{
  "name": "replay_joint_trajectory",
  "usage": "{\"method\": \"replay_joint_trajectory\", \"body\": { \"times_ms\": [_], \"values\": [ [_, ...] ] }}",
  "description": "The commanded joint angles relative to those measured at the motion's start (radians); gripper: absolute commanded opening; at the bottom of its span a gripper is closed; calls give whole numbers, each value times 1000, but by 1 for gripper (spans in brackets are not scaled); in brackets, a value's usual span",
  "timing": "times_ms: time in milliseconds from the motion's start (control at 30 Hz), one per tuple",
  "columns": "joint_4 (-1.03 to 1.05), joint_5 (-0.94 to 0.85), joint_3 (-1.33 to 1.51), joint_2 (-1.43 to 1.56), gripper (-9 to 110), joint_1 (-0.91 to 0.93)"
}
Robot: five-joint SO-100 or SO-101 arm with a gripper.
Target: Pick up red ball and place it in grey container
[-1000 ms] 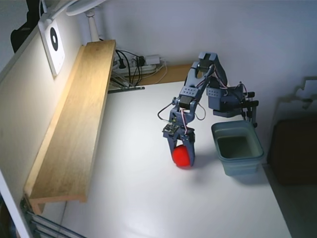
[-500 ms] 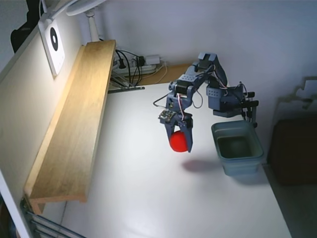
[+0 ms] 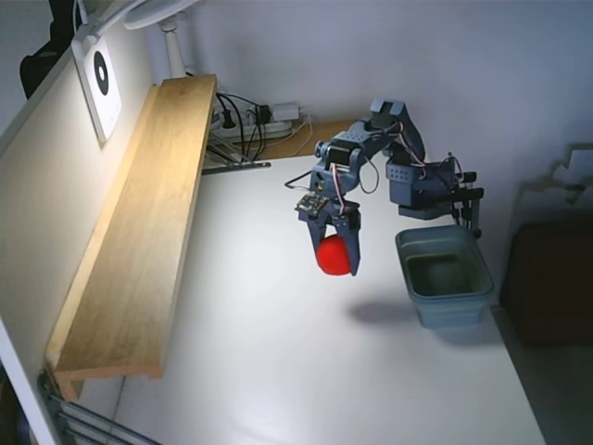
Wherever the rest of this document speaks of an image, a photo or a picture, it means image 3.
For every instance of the white power strip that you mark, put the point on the white power strip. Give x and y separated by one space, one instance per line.
273 126

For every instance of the blue-grey robot arm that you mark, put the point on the blue-grey robot arm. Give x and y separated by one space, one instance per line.
403 139

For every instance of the black plug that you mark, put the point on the black plug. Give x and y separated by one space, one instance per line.
262 113

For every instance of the metal rail frame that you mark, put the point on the metal rail frame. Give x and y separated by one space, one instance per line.
79 417

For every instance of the white desk lamp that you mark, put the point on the white desk lamp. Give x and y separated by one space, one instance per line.
173 46

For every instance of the blue-grey gripper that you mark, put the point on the blue-grey gripper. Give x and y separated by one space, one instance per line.
341 225

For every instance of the red ball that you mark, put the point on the red ball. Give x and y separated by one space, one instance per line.
332 257

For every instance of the grey plastic container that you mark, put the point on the grey plastic container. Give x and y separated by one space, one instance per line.
451 308

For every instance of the black table clamp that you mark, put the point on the black table clamp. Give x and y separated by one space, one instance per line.
470 204

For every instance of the wooden board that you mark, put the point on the wooden board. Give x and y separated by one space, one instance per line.
296 146

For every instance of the small wrist camera board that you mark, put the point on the small wrist camera board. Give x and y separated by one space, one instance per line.
311 204

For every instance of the long wooden shelf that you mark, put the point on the long wooden shelf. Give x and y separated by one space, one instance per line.
139 232

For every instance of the metal shelf bracket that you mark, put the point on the metal shelf bracket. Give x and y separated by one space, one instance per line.
231 164

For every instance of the white power adapter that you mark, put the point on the white power adapter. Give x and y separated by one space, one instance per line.
283 110

